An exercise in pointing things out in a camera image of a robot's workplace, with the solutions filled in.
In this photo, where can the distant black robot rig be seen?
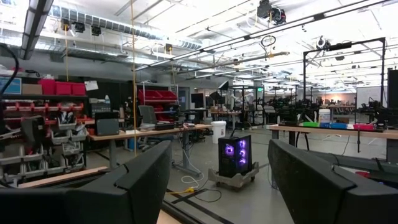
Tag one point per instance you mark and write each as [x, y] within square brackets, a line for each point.
[289, 109]

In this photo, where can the grey wheeled dolly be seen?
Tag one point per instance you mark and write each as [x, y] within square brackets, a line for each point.
[233, 181]

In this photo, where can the black photo softbox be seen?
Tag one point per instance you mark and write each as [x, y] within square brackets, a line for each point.
[224, 85]

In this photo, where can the grey office chair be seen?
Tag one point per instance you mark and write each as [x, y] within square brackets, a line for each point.
[147, 115]

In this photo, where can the wooden workbench grey legs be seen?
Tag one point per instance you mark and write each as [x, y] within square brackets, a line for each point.
[140, 133]

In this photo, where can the distant black frame rig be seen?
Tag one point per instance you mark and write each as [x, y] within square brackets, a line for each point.
[304, 77]

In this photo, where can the distant blue bin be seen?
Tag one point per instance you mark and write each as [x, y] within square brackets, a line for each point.
[337, 125]

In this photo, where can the silver ceiling air duct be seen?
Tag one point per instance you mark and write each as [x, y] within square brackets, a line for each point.
[124, 29]

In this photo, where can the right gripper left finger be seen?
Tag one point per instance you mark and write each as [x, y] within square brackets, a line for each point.
[124, 202]

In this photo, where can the distant green bin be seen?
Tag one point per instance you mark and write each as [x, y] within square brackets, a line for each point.
[311, 124]

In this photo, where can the red boxes on shelf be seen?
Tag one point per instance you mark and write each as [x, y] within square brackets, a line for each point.
[62, 88]

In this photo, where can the white plastic bucket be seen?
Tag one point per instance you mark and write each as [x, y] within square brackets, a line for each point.
[218, 130]

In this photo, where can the shelf with parts bins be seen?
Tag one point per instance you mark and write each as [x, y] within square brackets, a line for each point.
[46, 140]

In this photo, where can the white board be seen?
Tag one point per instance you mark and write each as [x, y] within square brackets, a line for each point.
[371, 96]

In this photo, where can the ceiling light fixture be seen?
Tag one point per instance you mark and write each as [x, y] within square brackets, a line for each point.
[34, 25]

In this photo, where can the tall black panel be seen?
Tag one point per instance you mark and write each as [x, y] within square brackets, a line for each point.
[393, 88]

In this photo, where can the black PC purple lights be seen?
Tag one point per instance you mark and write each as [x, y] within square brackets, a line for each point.
[234, 155]

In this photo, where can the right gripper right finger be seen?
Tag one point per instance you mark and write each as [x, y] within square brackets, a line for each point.
[311, 193]

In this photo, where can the distant red bin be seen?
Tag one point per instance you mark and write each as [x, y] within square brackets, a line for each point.
[363, 127]

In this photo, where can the dark laptop on workbench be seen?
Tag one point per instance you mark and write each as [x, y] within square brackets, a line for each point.
[107, 126]

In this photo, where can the long wooden workbench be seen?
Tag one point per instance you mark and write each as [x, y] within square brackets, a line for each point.
[311, 129]

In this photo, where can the red bin rack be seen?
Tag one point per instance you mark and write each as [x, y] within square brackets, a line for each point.
[157, 95]

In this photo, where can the distant white canister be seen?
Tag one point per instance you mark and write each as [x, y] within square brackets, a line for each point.
[324, 115]

